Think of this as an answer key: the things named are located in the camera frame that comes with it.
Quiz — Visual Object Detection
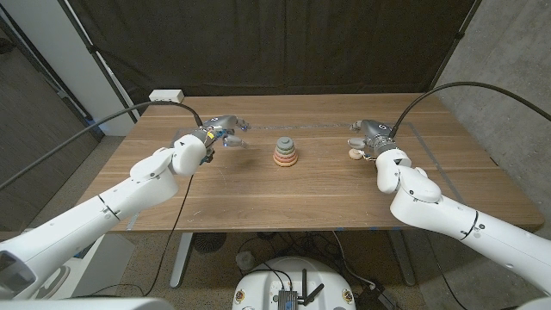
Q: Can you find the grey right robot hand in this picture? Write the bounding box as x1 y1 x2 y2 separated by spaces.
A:
347 119 399 158

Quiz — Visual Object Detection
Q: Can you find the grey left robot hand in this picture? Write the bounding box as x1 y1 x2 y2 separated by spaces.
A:
198 115 251 164

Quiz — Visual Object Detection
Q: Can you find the white left robot shoulder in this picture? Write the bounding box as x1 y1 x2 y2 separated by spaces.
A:
0 297 176 310

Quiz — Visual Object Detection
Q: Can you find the white right robot shoulder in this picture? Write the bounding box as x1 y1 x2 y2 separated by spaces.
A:
514 295 551 310

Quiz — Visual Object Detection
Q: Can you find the white power strip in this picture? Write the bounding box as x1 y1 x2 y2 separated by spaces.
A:
148 89 185 106

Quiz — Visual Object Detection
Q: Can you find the black backdrop curtain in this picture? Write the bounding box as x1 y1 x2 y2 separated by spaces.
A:
64 0 482 116

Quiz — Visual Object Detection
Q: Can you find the black floor fan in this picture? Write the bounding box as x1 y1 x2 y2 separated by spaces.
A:
192 232 228 255

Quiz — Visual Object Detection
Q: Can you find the black backdrop stand pole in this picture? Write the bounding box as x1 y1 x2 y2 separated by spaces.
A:
428 0 483 94
57 0 141 124

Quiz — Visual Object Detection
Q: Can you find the grey table leg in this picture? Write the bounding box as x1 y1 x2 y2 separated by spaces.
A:
387 229 417 288

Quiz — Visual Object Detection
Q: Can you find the white table leg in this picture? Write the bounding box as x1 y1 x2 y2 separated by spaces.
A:
170 232 195 288

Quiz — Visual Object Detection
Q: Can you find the grey round floor object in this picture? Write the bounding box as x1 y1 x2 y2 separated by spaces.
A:
235 251 256 271

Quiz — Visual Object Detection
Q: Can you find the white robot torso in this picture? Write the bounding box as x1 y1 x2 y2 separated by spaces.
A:
231 256 357 310

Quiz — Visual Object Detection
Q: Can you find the black power adapter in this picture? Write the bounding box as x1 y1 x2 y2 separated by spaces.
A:
353 282 399 310

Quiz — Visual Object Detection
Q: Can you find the silver router with antennas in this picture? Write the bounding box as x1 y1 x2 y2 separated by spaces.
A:
277 268 326 310

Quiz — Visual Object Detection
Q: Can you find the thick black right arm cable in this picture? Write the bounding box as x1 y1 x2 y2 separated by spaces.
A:
387 81 551 140

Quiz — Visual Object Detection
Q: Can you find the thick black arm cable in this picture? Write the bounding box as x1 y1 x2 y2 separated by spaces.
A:
0 100 204 191
387 81 551 140

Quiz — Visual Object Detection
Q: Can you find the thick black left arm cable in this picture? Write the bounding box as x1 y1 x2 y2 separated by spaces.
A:
0 100 204 191

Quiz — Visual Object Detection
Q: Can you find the thin black left arm wire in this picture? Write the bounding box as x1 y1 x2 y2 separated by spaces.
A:
85 174 195 298

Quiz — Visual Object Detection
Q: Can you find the thin black arm wire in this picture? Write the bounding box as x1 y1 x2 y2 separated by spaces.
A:
85 174 195 298
424 230 470 310

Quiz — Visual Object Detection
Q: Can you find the white floor cable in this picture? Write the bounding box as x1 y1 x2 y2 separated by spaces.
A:
331 231 378 288

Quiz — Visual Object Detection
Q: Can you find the black floor cable bundle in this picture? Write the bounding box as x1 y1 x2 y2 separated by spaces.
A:
238 231 345 270

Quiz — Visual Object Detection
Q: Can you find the thin black right arm wire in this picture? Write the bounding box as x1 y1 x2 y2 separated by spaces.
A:
424 230 470 310

